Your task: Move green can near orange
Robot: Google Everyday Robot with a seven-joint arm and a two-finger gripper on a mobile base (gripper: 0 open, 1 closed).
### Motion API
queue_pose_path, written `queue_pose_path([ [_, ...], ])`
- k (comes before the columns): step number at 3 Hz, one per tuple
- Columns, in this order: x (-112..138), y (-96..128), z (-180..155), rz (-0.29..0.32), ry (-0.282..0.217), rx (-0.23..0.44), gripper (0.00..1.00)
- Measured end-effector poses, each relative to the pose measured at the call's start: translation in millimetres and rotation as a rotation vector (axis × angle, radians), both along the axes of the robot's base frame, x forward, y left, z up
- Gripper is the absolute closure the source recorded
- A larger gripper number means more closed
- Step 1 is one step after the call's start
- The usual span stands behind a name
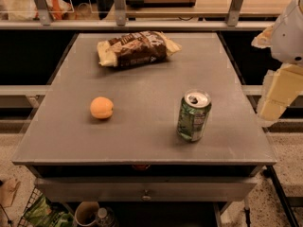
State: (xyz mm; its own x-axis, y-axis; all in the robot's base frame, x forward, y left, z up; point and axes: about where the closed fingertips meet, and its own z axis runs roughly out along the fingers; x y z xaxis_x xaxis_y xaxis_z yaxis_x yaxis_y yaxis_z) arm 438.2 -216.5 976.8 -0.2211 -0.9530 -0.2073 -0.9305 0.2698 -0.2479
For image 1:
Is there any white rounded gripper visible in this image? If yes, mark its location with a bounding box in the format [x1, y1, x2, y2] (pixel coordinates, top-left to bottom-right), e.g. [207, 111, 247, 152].
[251, 0, 303, 121]

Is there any green soda can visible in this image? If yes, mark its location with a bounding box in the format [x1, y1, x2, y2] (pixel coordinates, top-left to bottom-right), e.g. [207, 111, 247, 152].
[177, 89, 212, 142]

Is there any brown chip bag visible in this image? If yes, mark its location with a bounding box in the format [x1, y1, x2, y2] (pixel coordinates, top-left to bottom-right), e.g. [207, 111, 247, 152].
[97, 30, 182, 67]

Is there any orange fruit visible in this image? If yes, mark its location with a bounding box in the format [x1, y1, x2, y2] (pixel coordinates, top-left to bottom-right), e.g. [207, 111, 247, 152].
[90, 96, 114, 119]

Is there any grey drawer with knob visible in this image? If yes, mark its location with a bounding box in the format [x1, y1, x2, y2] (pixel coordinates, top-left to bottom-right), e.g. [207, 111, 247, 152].
[35, 177, 257, 202]

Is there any clear plastic bottle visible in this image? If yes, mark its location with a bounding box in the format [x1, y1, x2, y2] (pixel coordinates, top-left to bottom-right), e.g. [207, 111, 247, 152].
[96, 207, 116, 227]

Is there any metal railing with brackets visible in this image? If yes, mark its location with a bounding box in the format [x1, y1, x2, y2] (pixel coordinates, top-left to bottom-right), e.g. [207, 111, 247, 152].
[0, 0, 275, 32]

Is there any brown paper cup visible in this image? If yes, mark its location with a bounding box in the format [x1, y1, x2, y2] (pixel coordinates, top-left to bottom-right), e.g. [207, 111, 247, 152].
[75, 201, 99, 227]

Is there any orange white bag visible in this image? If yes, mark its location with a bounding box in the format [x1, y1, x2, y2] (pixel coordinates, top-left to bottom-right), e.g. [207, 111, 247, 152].
[0, 0, 73, 21]

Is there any green snack bag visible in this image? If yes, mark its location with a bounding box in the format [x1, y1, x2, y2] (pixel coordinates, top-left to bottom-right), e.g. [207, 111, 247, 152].
[24, 195, 74, 227]

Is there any wire basket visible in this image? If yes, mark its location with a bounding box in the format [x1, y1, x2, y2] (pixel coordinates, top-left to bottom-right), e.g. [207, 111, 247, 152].
[16, 187, 42, 227]

